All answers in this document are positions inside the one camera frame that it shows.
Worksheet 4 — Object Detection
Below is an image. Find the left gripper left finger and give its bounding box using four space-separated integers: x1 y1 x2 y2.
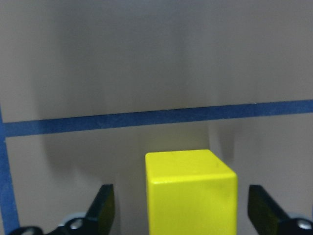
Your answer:
7 184 115 235

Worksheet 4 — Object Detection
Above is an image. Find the brown paper table cover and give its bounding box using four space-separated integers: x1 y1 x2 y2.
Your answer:
0 0 313 235

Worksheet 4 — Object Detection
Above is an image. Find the yellow block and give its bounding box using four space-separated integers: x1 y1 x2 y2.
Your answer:
145 149 238 235

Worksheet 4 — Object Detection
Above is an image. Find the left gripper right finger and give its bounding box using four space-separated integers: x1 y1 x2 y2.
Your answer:
247 185 313 235

